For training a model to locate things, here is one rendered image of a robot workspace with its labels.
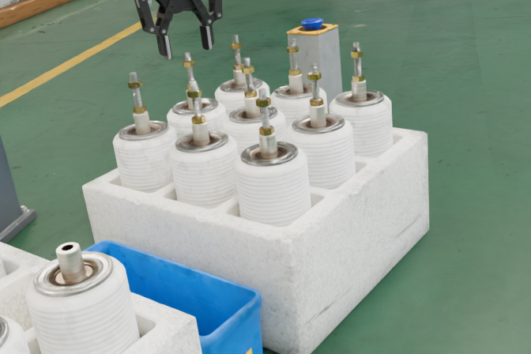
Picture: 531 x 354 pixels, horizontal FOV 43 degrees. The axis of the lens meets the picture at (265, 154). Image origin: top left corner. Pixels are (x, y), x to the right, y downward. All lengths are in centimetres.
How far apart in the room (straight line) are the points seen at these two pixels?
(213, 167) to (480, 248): 46
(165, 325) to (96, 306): 9
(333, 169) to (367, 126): 11
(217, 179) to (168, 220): 9
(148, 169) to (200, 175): 11
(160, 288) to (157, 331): 27
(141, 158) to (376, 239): 36
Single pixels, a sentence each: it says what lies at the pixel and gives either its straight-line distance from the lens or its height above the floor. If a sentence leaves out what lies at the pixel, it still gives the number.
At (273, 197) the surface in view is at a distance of 86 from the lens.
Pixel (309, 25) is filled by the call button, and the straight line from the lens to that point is 127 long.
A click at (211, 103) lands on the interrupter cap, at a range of 111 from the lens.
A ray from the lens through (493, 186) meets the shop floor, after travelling 136.
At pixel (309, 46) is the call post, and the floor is 29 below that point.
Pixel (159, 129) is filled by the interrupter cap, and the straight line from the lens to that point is 103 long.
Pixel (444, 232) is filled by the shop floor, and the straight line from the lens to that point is 119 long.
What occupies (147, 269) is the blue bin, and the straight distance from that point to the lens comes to 98.
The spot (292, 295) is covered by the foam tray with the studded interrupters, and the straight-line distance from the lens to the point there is 86.
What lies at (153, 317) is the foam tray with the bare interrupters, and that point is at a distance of 73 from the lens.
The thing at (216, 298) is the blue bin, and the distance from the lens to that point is 90.
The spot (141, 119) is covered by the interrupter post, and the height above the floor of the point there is 27.
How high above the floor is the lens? 59
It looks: 22 degrees down
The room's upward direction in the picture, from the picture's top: 7 degrees counter-clockwise
